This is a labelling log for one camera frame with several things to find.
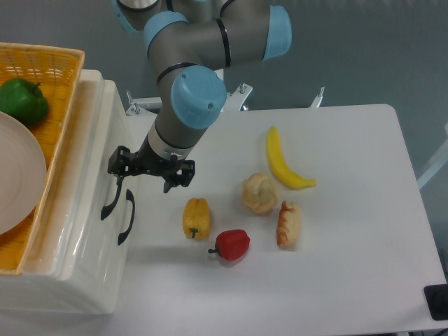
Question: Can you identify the white frame leg right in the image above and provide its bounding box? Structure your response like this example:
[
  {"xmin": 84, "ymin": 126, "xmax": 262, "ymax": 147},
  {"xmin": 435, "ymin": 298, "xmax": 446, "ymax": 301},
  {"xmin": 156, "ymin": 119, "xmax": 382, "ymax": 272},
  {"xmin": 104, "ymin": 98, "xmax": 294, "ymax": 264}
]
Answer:
[{"xmin": 416, "ymin": 124, "xmax": 447, "ymax": 190}]

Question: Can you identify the green bell pepper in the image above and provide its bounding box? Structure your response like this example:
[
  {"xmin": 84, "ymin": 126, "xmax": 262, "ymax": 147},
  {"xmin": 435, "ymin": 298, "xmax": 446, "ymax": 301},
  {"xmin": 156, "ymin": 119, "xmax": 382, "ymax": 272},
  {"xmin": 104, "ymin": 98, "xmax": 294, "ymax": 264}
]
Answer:
[{"xmin": 1, "ymin": 78, "xmax": 50, "ymax": 126}]

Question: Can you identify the black drawer handle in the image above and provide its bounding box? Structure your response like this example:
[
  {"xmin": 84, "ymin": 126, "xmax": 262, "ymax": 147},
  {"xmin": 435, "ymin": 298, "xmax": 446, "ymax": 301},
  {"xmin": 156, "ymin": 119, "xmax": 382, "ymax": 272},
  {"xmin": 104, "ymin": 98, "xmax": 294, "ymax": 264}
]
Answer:
[
  {"xmin": 117, "ymin": 189, "xmax": 136, "ymax": 246},
  {"xmin": 100, "ymin": 176, "xmax": 124, "ymax": 221}
]

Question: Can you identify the yellow banana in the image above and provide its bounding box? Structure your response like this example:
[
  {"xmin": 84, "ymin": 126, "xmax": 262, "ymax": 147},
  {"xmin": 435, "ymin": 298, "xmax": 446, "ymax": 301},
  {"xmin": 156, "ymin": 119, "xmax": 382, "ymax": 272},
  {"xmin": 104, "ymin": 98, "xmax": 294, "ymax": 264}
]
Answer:
[{"xmin": 265, "ymin": 126, "xmax": 316, "ymax": 190}]

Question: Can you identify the yellow woven basket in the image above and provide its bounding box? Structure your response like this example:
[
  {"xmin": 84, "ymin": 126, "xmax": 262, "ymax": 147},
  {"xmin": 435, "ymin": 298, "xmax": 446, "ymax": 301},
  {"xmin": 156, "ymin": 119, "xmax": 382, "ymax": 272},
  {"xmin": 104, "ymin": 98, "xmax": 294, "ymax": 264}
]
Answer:
[{"xmin": 1, "ymin": 42, "xmax": 85, "ymax": 276}]

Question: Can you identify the yellow bell pepper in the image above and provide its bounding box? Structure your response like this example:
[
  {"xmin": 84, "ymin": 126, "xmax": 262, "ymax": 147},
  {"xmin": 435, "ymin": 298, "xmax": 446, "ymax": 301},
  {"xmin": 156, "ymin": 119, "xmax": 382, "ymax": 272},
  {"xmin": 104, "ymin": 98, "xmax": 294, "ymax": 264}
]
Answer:
[{"xmin": 182, "ymin": 198, "xmax": 211, "ymax": 240}]

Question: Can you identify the round bread roll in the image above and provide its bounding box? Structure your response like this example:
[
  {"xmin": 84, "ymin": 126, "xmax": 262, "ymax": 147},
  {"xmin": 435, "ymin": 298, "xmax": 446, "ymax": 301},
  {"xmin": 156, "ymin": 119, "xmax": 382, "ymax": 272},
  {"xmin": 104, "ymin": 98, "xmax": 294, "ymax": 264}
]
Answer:
[{"xmin": 242, "ymin": 173, "xmax": 279, "ymax": 216}]

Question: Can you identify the black bottom drawer handle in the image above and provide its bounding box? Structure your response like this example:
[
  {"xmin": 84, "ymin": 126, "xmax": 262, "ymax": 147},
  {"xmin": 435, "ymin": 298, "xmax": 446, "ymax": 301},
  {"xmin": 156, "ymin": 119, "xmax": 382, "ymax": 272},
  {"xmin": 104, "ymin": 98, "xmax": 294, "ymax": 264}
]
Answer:
[{"xmin": 117, "ymin": 189, "xmax": 136, "ymax": 246}]

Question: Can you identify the pink round plate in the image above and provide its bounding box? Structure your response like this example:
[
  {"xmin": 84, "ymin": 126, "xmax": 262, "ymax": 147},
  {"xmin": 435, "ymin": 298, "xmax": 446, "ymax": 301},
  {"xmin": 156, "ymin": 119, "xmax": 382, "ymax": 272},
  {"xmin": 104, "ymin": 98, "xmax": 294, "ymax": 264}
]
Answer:
[{"xmin": 1, "ymin": 113, "xmax": 46, "ymax": 234}]

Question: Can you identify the black top drawer handle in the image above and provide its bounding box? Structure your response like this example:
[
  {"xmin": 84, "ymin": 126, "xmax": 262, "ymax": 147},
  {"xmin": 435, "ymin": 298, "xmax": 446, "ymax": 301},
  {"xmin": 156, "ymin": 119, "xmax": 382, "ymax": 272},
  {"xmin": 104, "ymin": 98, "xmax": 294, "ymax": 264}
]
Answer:
[{"xmin": 100, "ymin": 176, "xmax": 124, "ymax": 221}]

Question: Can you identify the red bell pepper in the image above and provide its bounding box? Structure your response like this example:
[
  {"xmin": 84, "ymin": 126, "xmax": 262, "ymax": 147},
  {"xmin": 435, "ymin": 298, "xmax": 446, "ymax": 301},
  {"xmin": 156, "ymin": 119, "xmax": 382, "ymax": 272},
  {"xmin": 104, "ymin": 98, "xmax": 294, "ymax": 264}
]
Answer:
[{"xmin": 208, "ymin": 229, "xmax": 251, "ymax": 261}]

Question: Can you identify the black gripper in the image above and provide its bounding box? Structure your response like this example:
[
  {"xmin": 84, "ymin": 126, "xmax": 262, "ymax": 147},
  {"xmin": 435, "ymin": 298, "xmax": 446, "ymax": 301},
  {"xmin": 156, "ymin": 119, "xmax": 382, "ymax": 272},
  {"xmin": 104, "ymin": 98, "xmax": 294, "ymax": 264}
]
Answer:
[{"xmin": 107, "ymin": 141, "xmax": 195, "ymax": 193}]

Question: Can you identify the white plastic drawer cabinet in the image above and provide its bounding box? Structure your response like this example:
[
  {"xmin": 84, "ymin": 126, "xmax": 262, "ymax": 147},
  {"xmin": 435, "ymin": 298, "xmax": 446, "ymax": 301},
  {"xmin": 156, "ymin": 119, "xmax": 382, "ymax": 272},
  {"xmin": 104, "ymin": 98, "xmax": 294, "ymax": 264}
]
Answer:
[{"xmin": 0, "ymin": 69, "xmax": 141, "ymax": 314}]

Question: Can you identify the black device at table edge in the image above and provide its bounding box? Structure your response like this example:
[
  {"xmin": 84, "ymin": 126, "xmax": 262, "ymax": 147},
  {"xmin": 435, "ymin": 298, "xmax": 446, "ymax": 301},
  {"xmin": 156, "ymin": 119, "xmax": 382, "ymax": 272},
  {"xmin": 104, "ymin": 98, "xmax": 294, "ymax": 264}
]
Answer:
[{"xmin": 423, "ymin": 284, "xmax": 448, "ymax": 321}]

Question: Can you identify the white drawer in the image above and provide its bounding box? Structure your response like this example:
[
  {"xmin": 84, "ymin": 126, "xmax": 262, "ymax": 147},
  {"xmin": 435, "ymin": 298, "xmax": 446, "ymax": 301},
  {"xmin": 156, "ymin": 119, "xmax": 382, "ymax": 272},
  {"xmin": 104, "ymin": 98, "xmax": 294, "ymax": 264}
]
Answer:
[
  {"xmin": 57, "ymin": 146, "xmax": 138, "ymax": 314},
  {"xmin": 58, "ymin": 80, "xmax": 137, "ymax": 285}
]

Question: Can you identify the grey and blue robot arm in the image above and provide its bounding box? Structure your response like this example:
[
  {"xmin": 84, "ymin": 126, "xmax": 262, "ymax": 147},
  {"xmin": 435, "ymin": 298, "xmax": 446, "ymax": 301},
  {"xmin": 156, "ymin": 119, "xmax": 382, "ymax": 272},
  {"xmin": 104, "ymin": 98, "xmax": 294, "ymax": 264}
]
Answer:
[{"xmin": 108, "ymin": 1, "xmax": 292, "ymax": 190}]

